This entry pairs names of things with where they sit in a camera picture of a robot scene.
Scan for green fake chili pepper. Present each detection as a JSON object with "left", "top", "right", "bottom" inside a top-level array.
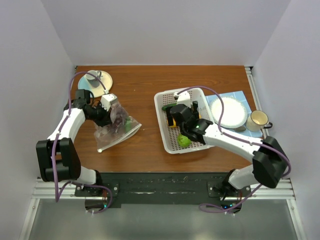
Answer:
[{"left": 124, "top": 117, "right": 132, "bottom": 133}]

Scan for polka dot zip bag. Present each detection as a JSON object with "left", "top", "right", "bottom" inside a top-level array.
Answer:
[{"left": 94, "top": 102, "right": 142, "bottom": 153}]

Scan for purple fake grapes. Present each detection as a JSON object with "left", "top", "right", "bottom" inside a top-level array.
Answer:
[{"left": 110, "top": 104, "right": 128, "bottom": 133}]

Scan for white paper plate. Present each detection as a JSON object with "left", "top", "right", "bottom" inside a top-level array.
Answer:
[{"left": 209, "top": 97, "right": 248, "bottom": 129}]

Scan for green fake cucumber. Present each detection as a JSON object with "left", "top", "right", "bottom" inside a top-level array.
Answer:
[{"left": 161, "top": 104, "right": 175, "bottom": 112}]

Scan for yellow fake lemon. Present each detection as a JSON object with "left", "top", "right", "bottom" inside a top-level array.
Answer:
[{"left": 169, "top": 118, "right": 177, "bottom": 128}]

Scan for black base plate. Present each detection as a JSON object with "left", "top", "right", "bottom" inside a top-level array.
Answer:
[{"left": 74, "top": 171, "right": 253, "bottom": 210}]

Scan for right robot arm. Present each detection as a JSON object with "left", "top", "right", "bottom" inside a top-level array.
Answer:
[{"left": 166, "top": 104, "right": 290, "bottom": 197}]

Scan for cream enamel mug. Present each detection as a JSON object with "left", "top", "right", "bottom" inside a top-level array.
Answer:
[{"left": 245, "top": 110, "right": 273, "bottom": 132}]

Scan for grey ceramic cup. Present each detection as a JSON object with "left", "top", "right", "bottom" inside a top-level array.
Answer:
[{"left": 84, "top": 70, "right": 102, "bottom": 82}]

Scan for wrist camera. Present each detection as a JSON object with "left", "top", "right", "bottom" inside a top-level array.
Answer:
[
  {"left": 173, "top": 91, "right": 191, "bottom": 108},
  {"left": 100, "top": 93, "right": 118, "bottom": 111}
]

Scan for blue checked cloth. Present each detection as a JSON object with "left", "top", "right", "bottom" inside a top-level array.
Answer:
[{"left": 205, "top": 90, "right": 263, "bottom": 138}]

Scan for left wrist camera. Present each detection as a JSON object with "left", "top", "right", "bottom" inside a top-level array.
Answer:
[{"left": 100, "top": 93, "right": 118, "bottom": 111}]

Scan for cream and blue plate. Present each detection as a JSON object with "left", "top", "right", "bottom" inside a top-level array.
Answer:
[{"left": 77, "top": 70, "right": 113, "bottom": 98}]

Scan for white plastic basket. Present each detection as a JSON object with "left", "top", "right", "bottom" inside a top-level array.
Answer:
[{"left": 154, "top": 87, "right": 214, "bottom": 154}]

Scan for aluminium frame rail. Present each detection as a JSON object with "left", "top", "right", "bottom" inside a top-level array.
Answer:
[{"left": 32, "top": 67, "right": 307, "bottom": 240}]

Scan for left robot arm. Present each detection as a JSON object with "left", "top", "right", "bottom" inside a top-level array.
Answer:
[{"left": 35, "top": 89, "right": 117, "bottom": 196}]

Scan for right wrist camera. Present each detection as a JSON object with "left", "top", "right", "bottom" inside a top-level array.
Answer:
[{"left": 173, "top": 91, "right": 191, "bottom": 108}]

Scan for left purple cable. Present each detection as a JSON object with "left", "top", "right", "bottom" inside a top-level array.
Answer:
[{"left": 51, "top": 71, "right": 114, "bottom": 214}]

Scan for green fake custard apple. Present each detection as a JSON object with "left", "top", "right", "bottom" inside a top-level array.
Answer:
[{"left": 177, "top": 133, "right": 192, "bottom": 148}]

